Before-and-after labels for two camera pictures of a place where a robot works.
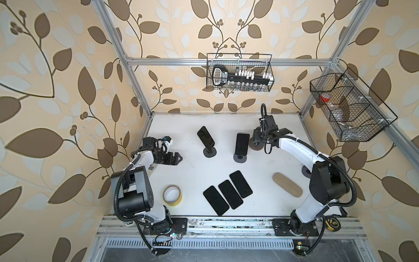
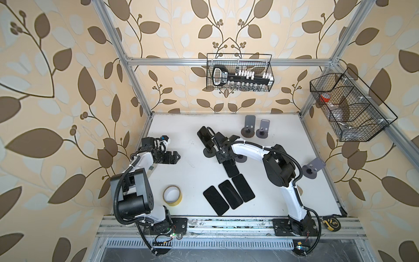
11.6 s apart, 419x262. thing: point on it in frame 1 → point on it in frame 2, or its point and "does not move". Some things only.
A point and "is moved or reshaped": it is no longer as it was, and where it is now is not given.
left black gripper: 173,161 does not move
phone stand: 255,146 is moved or reshaped
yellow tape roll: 174,203 does not move
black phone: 242,143 is moved or reshaped
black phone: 205,137 does not move
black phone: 230,194 does not move
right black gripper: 256,135 → 220,159
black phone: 240,184 is moved or reshaped
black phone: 218,204 does not move
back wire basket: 239,72 does not move
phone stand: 209,154 does not move
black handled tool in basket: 221,77 does not move
